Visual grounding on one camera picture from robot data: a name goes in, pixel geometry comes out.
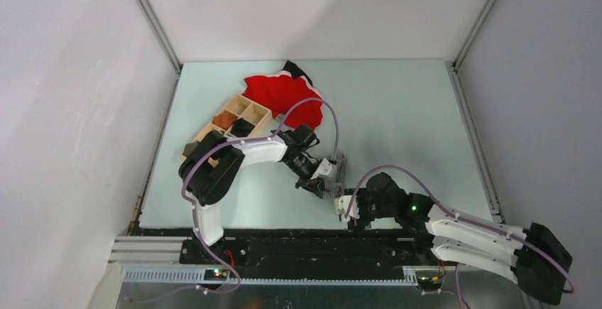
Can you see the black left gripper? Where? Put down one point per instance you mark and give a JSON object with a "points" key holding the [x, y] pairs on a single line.
{"points": [[315, 186]]}

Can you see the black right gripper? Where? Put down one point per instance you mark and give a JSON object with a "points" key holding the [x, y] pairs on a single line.
{"points": [[363, 222]]}

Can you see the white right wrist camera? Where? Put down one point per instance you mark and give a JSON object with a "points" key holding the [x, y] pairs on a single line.
{"points": [[345, 209]]}

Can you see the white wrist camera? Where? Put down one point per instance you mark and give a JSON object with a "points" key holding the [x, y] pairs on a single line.
{"points": [[326, 169], [345, 209]]}

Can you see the aluminium front frame rail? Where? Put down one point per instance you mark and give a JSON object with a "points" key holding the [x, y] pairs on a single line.
{"points": [[157, 259]]}

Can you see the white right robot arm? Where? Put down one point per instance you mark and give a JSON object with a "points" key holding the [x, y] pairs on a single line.
{"points": [[532, 258]]}

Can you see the black rolled cloth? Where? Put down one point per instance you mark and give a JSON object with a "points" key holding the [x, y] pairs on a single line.
{"points": [[241, 128]]}

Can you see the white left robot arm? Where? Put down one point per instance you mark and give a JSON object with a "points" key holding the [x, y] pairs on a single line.
{"points": [[211, 167]]}

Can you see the dark grey rolled cloth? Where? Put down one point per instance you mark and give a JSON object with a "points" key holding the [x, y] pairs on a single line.
{"points": [[188, 149]]}

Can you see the red garment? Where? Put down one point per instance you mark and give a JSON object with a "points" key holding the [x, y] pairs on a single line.
{"points": [[289, 90]]}

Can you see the grey striped underwear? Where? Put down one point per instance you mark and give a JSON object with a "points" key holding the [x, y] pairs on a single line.
{"points": [[339, 177]]}

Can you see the brown rolled cloth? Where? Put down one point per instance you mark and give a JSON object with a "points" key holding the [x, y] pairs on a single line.
{"points": [[224, 120]]}

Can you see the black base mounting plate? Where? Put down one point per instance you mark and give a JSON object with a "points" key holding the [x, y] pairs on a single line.
{"points": [[318, 254]]}

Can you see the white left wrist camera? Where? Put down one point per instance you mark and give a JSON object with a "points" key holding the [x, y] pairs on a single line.
{"points": [[326, 169]]}

